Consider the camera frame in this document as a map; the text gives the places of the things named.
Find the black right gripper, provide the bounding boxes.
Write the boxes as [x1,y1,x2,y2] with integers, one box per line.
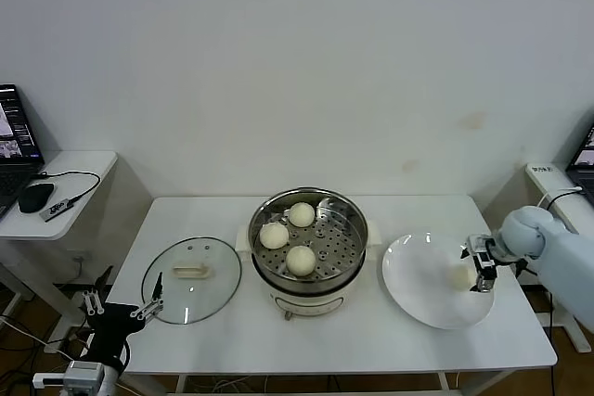
[458,234,502,294]

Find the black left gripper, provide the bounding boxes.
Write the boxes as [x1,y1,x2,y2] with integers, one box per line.
[82,265,164,364]

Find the white steamed baozi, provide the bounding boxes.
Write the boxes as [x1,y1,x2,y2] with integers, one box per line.
[287,201,316,229]
[447,263,477,291]
[285,245,317,278]
[258,222,291,249]

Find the round glass pot lid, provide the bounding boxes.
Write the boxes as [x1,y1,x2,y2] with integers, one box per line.
[141,236,243,326]

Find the perforated steel steamer basket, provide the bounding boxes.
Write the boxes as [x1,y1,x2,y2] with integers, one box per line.
[248,187,368,284]

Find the round white plate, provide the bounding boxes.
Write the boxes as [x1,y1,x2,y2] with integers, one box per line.
[381,232,496,330]

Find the white side table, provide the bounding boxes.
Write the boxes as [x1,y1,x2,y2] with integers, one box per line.
[523,162,594,353]
[0,150,119,337]

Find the small grey printed device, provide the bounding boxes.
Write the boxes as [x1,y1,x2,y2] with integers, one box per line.
[40,198,76,224]

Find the black computer mouse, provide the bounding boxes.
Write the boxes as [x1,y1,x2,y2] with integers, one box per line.
[18,182,56,214]

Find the black open laptop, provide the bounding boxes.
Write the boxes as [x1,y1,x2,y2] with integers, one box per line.
[0,83,46,221]
[564,122,594,210]

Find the cream electric cooker base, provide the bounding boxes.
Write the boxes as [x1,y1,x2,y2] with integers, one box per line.
[235,222,381,323]

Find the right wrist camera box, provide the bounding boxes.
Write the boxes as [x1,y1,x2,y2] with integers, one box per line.
[475,249,496,272]

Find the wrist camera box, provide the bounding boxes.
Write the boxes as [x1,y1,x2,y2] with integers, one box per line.
[62,361,106,388]
[475,249,496,272]

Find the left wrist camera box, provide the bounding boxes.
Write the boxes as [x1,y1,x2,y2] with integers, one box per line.
[62,361,106,388]

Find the white floor cable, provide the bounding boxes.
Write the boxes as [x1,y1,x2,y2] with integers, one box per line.
[0,316,79,364]

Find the black cable with adapter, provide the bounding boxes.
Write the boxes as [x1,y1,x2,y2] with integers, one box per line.
[542,186,584,396]

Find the white laptop cable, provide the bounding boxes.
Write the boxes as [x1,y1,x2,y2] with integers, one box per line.
[537,185,582,210]

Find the thin black device cable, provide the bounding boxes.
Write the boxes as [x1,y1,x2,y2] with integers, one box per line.
[31,171,102,205]

